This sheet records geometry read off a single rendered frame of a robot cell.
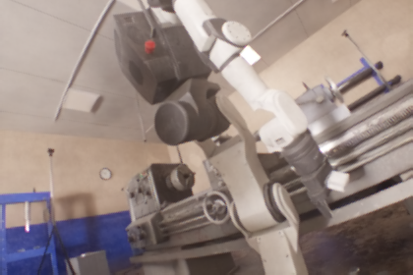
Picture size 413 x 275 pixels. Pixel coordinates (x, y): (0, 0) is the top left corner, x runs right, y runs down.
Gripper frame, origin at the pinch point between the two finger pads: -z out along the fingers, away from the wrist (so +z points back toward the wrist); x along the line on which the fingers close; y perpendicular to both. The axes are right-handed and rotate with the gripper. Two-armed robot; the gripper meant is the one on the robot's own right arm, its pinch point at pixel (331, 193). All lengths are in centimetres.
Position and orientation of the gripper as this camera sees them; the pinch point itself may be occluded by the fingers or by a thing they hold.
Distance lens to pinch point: 59.2
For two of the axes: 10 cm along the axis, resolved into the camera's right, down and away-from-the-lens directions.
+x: 6.8, -5.2, 5.1
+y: -3.8, 3.4, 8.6
